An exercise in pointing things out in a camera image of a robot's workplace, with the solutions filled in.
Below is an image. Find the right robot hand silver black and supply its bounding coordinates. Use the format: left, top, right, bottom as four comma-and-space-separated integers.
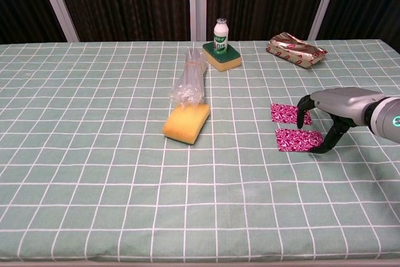
296, 86, 386, 156

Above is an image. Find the pink patterned card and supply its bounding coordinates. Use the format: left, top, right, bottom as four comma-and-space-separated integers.
275, 128, 323, 153
270, 103, 313, 125

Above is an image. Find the gold red snack packet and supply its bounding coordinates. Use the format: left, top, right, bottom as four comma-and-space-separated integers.
265, 31, 329, 71

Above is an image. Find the green yellow scrub sponge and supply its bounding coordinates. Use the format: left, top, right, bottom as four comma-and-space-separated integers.
201, 41, 243, 73

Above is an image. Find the small white bottle green label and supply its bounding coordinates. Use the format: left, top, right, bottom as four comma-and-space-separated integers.
212, 17, 229, 54

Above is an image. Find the clear plastic bag bundle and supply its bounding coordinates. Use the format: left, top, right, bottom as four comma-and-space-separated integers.
168, 47, 210, 109

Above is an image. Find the green checked tablecloth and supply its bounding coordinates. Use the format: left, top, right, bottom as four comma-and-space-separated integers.
0, 39, 400, 265

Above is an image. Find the white partition frame post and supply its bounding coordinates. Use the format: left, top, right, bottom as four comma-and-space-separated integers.
307, 0, 343, 41
34, 0, 79, 43
187, 0, 209, 42

